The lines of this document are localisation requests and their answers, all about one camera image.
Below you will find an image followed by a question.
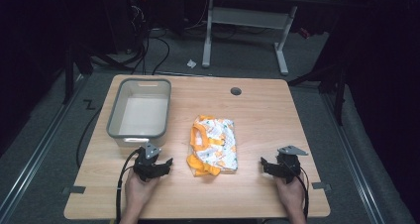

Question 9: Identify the orange and white garment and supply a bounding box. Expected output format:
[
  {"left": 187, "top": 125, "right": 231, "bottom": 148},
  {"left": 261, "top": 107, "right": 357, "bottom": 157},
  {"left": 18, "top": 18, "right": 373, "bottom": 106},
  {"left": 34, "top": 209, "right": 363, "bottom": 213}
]
[{"left": 185, "top": 114, "right": 239, "bottom": 178}]

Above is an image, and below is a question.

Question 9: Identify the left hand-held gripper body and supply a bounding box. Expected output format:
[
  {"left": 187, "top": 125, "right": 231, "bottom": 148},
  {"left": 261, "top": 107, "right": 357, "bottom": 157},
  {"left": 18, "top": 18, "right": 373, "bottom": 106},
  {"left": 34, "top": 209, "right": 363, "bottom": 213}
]
[{"left": 133, "top": 142, "right": 162, "bottom": 182}]

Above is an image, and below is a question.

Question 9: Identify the black floor cable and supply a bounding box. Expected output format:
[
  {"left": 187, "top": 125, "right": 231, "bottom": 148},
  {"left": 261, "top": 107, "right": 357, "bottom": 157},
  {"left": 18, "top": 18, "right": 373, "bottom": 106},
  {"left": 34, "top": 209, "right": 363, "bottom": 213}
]
[{"left": 75, "top": 107, "right": 102, "bottom": 169}]

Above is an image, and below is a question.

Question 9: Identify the person's right hand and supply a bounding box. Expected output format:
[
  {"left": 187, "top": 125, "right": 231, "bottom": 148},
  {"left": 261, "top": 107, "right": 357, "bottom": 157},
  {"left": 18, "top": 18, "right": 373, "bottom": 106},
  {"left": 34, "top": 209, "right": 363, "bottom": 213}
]
[{"left": 274, "top": 173, "right": 306, "bottom": 215}]

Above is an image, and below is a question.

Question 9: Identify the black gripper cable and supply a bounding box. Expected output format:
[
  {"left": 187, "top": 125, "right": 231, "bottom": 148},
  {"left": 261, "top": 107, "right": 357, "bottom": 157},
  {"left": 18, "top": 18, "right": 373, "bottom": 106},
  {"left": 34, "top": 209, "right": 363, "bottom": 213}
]
[
  {"left": 115, "top": 149, "right": 142, "bottom": 224},
  {"left": 297, "top": 170, "right": 311, "bottom": 219}
]

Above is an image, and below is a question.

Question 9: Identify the grey plastic bin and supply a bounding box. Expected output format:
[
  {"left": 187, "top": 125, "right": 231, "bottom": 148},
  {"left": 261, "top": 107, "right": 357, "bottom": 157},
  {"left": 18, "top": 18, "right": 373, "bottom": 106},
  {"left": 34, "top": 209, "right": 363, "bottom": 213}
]
[{"left": 106, "top": 77, "right": 172, "bottom": 149}]

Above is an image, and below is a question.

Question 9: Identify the grey tape strip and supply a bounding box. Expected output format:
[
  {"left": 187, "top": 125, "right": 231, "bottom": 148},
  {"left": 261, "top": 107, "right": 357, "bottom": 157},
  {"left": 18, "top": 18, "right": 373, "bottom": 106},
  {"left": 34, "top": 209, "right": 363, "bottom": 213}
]
[{"left": 61, "top": 185, "right": 86, "bottom": 195}]

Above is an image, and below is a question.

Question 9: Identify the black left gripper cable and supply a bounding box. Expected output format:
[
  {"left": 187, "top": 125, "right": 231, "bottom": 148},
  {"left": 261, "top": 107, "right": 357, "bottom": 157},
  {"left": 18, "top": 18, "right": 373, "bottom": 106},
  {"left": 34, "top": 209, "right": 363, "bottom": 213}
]
[{"left": 115, "top": 149, "right": 142, "bottom": 224}]

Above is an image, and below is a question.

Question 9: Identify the bundle of black cables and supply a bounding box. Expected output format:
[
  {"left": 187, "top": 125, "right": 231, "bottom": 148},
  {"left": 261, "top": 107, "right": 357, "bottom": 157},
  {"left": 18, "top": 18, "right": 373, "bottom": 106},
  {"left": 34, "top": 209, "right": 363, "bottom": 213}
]
[{"left": 127, "top": 0, "right": 171, "bottom": 76}]

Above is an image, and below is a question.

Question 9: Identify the white metal frame desk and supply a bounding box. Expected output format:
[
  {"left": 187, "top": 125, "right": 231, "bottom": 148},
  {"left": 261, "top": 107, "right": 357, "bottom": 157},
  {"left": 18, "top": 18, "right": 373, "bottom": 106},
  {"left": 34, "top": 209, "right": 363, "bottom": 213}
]
[{"left": 201, "top": 0, "right": 342, "bottom": 76}]

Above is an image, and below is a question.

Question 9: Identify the black metal stand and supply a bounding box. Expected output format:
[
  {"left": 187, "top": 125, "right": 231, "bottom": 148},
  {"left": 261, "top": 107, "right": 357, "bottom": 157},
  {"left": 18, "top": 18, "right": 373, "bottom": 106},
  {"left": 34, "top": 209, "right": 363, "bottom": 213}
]
[
  {"left": 287, "top": 60, "right": 349, "bottom": 127},
  {"left": 61, "top": 40, "right": 94, "bottom": 105}
]

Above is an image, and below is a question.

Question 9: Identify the metal floor rail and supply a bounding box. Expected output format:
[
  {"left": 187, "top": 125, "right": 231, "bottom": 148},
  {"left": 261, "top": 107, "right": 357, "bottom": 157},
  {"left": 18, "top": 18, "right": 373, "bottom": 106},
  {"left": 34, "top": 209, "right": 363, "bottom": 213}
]
[
  {"left": 0, "top": 74, "right": 85, "bottom": 216},
  {"left": 320, "top": 91, "right": 388, "bottom": 224}
]

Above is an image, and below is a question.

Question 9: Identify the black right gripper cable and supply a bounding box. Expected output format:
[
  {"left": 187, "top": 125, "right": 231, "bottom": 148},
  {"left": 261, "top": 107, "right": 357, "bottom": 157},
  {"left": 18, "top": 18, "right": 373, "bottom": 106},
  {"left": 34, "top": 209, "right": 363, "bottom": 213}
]
[{"left": 297, "top": 170, "right": 311, "bottom": 219}]

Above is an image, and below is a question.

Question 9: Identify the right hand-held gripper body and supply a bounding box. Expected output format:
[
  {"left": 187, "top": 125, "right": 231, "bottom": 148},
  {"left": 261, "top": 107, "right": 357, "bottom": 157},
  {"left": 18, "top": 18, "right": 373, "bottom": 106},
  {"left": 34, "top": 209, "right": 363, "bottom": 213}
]
[{"left": 275, "top": 145, "right": 309, "bottom": 185}]

